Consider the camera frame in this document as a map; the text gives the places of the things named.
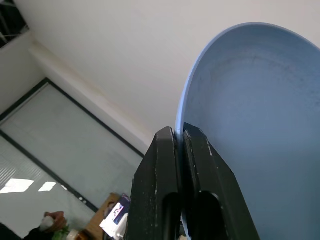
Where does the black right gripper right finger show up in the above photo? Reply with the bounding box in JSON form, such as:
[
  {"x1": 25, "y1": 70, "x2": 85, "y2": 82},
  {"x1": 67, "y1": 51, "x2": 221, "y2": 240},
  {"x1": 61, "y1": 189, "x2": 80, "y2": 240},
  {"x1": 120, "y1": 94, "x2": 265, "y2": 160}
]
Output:
[{"x1": 180, "y1": 122, "x2": 262, "y2": 240}]

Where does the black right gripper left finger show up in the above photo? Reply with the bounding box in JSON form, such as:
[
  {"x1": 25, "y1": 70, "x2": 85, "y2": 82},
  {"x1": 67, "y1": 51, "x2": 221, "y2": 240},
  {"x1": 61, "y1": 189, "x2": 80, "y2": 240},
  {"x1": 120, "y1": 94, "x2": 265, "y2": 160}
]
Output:
[{"x1": 124, "y1": 126, "x2": 182, "y2": 240}]

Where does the blue plate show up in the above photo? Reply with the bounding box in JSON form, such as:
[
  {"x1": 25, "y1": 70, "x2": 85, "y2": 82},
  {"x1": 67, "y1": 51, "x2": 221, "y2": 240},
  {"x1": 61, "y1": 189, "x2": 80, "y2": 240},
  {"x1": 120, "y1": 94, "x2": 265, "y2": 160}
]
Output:
[{"x1": 174, "y1": 21, "x2": 320, "y2": 240}]

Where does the wooden desk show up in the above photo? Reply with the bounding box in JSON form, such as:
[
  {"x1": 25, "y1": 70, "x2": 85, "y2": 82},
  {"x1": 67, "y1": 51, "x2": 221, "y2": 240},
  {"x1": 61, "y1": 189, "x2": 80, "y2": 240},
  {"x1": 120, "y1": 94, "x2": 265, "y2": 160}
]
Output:
[{"x1": 79, "y1": 191, "x2": 121, "y2": 240}]

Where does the frosted glass partition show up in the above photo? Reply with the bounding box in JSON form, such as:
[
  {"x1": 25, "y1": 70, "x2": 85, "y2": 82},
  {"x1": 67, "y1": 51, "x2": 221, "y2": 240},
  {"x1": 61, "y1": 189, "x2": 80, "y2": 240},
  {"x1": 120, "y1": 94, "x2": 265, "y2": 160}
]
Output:
[{"x1": 0, "y1": 77, "x2": 146, "y2": 226}]

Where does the green plant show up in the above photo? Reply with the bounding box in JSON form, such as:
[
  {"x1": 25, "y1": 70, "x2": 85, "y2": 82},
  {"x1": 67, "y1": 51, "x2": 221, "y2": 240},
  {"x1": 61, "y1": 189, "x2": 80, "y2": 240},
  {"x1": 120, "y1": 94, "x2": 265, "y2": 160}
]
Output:
[{"x1": 52, "y1": 224, "x2": 71, "y2": 240}]

